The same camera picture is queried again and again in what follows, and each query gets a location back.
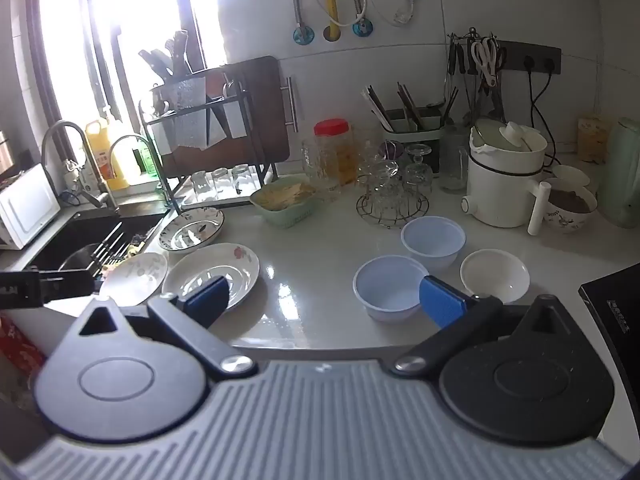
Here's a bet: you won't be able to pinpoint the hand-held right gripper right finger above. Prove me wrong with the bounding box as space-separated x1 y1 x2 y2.
391 275 586 377

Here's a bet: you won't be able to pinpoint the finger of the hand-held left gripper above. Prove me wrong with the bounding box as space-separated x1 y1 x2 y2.
38 268 98 303

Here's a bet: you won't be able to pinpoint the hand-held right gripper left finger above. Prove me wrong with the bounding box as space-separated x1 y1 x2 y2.
64 276 258 382

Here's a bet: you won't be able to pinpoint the large red flower plate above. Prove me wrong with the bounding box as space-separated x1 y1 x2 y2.
161 242 261 311

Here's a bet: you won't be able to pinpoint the white ceramic bowl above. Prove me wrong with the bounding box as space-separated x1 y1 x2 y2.
460 249 531 304

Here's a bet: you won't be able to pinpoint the white plastic bowl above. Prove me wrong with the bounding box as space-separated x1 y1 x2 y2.
353 255 431 322

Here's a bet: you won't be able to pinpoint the white cup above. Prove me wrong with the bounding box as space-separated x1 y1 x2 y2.
400 216 467 270

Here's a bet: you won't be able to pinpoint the leaf pattern deep plate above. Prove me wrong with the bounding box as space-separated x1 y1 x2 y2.
158 206 225 253

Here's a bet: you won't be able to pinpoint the small floral plate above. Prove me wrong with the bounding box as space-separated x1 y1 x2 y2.
99 251 169 306

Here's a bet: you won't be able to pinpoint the black sink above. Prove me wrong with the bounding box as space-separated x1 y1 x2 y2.
30 202 171 281

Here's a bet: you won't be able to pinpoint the metal skewers in sink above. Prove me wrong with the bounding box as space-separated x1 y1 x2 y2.
87 222 146 273

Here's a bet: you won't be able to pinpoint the red printed packet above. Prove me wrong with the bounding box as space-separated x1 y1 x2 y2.
0 312 48 401

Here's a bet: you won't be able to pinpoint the white microwave oven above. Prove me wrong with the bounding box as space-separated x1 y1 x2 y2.
0 162 62 251

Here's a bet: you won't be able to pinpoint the clear drinking glass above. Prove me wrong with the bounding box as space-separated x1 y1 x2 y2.
190 170 211 202
211 166 232 198
231 163 252 195

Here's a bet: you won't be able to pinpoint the green basket of toothpicks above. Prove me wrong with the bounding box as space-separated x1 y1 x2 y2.
249 175 321 229

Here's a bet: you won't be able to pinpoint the white electric kettle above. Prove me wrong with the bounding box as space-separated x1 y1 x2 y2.
461 119 552 236

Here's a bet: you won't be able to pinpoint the yellow detergent bottle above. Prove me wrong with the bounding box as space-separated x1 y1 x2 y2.
85 107 132 191

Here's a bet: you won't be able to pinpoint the tall clear glass jar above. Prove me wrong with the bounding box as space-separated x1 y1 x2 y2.
440 125 471 193

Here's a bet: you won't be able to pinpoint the tall steel faucet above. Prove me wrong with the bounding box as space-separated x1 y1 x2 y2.
41 120 119 211

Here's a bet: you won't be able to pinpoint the green bottle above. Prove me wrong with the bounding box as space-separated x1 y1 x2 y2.
132 140 159 177

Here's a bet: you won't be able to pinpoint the patterned bowl with brown contents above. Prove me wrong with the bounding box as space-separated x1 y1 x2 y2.
542 177 598 234

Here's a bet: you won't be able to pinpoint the small steel faucet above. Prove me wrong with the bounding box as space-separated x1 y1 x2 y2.
107 134 168 201

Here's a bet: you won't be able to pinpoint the glass mug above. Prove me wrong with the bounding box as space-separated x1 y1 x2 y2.
300 139 331 191

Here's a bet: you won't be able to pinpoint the chopstick holder with chopsticks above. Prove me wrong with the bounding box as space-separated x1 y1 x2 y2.
361 82 458 177

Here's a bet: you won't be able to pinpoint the black induction cooktop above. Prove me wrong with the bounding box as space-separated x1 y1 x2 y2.
578 262 640 361

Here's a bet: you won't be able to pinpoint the plain white bowl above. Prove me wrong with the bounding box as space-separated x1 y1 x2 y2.
552 165 591 190

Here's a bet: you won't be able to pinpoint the red lid glass jar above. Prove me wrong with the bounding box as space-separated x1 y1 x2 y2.
314 118 358 188

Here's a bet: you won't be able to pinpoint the wooden cutting board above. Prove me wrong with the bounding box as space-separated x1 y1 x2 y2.
160 56 292 178

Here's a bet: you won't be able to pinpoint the black dish rack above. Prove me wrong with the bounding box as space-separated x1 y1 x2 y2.
139 72 281 211

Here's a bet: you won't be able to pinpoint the green thermos jug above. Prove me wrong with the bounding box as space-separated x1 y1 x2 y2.
597 117 640 229

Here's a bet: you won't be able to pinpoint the yellow food package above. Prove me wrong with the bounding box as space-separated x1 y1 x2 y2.
577 115 614 163

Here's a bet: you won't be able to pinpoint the knives in rack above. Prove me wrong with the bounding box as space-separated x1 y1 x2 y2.
139 30 193 86

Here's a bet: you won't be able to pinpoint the black power strip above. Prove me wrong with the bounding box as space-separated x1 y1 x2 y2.
497 40 562 74

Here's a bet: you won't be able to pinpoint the yellow pipe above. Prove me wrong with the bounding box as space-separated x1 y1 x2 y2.
320 0 346 42

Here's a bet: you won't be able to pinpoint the wire rack of goblets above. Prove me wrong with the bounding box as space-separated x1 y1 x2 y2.
356 142 433 228

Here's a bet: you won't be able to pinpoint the window frame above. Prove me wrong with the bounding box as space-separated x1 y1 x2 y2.
30 0 226 181

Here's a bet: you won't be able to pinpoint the steel bar handle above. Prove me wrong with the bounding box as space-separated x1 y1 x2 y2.
280 76 299 133

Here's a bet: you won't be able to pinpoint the black power cables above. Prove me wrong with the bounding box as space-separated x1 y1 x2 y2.
525 67 565 167

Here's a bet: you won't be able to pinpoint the white handled scissors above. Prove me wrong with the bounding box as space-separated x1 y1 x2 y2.
472 37 501 86

